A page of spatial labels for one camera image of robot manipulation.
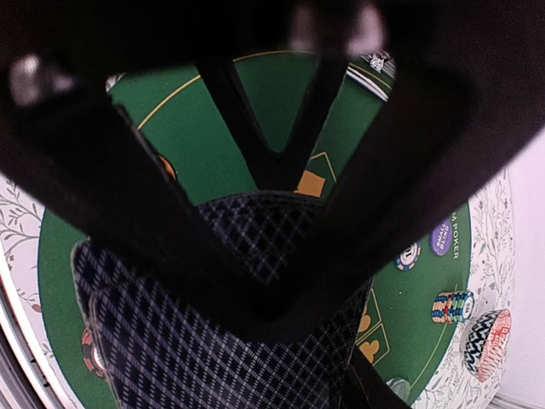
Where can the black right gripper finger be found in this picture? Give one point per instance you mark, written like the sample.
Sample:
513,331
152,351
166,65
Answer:
365,388

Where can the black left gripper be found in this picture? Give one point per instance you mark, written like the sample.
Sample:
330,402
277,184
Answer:
468,95

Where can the blue green chip stack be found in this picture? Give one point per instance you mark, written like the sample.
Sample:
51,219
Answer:
452,307

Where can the purple small blind button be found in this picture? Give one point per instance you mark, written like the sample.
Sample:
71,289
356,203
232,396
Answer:
440,238

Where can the grey playing card deck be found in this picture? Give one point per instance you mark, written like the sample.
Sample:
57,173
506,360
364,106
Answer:
158,353

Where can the red black 100 chip stack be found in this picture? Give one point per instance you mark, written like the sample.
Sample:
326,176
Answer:
91,355

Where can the orange big blind button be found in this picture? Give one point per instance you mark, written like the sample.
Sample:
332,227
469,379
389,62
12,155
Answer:
168,167

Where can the aluminium poker chip case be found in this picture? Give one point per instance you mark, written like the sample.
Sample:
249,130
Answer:
375,72

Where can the round green poker mat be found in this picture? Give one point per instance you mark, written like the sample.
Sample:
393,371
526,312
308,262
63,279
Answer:
310,122

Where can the red patterned small bowl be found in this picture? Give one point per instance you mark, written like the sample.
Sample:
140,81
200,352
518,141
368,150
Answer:
486,343

